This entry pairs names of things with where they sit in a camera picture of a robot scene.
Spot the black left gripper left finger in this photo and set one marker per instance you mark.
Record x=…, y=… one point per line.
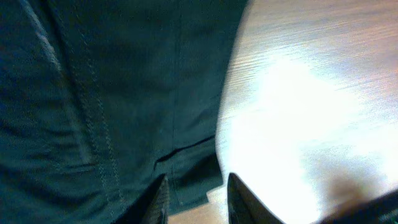
x=150, y=208

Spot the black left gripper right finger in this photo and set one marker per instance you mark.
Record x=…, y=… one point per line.
x=244, y=207

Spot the black shorts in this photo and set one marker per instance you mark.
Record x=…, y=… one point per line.
x=99, y=98

